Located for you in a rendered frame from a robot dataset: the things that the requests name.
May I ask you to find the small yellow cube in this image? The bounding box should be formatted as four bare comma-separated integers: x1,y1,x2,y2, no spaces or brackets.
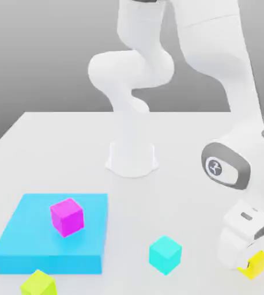
236,250,264,281

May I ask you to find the small magenta cube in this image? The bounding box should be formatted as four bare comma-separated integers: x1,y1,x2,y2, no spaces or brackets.
49,197,85,238

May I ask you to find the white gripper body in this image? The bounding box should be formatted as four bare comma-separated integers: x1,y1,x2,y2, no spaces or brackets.
216,226,264,270

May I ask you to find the small cyan cube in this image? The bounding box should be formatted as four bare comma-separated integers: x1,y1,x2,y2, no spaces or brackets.
148,235,183,276

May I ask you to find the small lime cube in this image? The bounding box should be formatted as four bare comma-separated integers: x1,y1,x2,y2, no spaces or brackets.
20,268,58,295

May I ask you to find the large blue box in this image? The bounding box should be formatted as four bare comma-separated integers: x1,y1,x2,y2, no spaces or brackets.
0,192,109,275

